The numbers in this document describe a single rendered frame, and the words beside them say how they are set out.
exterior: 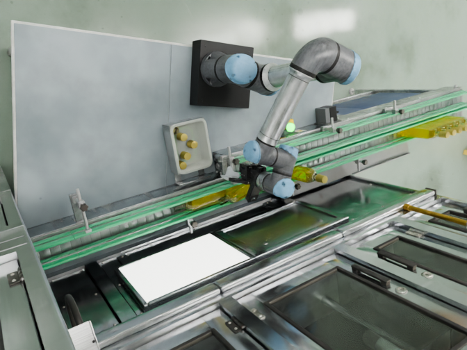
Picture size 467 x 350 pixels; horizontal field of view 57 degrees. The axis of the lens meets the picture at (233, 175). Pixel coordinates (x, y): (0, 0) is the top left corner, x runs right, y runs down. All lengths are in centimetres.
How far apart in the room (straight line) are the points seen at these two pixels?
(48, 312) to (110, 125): 113
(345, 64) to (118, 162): 99
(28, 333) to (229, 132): 146
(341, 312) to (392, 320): 14
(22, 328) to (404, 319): 96
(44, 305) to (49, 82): 109
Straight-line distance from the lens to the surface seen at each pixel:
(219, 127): 205
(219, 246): 171
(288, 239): 168
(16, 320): 90
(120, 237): 177
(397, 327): 131
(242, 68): 175
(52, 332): 78
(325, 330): 129
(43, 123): 180
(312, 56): 145
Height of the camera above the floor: 253
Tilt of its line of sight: 57 degrees down
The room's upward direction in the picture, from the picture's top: 108 degrees clockwise
